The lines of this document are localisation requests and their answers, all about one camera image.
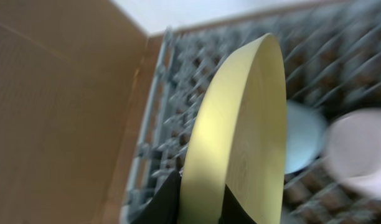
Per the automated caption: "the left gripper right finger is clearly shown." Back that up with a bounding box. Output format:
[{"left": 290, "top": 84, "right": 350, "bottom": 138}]
[{"left": 218, "top": 185, "right": 256, "bottom": 224}]

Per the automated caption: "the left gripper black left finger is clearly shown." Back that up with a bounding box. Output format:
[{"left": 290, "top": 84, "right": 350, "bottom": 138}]
[{"left": 131, "top": 171, "right": 181, "bottom": 224}]

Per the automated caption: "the yellow plate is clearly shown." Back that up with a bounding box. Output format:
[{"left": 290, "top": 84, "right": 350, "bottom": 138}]
[{"left": 179, "top": 34, "right": 286, "bottom": 224}]

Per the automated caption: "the light blue bowl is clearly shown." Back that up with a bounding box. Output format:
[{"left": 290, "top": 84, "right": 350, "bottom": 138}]
[{"left": 285, "top": 100, "right": 327, "bottom": 174}]

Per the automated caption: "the white shallow bowl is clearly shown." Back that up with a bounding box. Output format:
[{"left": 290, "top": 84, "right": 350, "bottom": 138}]
[{"left": 324, "top": 108, "right": 381, "bottom": 200}]

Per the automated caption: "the grey dishwasher rack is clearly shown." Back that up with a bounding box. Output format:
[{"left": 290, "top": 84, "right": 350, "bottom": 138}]
[{"left": 120, "top": 1, "right": 381, "bottom": 223}]

